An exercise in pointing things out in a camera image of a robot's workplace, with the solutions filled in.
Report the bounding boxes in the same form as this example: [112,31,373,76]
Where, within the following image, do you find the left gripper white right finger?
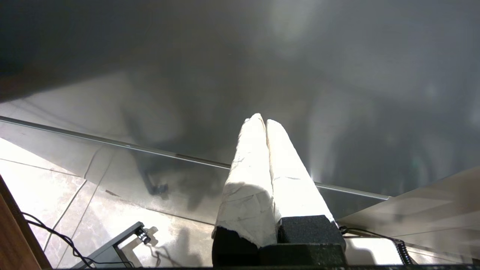
[259,119,347,267]

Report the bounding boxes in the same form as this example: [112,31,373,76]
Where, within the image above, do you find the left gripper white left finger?
[212,113,281,267]

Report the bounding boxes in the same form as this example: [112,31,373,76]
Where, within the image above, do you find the grey metal stand base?
[72,221,152,269]

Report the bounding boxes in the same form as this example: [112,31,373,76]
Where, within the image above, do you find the stainless steel appliance door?
[0,0,480,225]

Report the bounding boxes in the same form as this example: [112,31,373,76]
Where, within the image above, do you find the brown wooden furniture panel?
[0,175,52,269]

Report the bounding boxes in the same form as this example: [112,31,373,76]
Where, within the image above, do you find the coiled black cable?
[339,226,414,265]

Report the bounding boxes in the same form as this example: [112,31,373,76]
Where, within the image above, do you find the thin black floor cable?
[22,212,132,268]

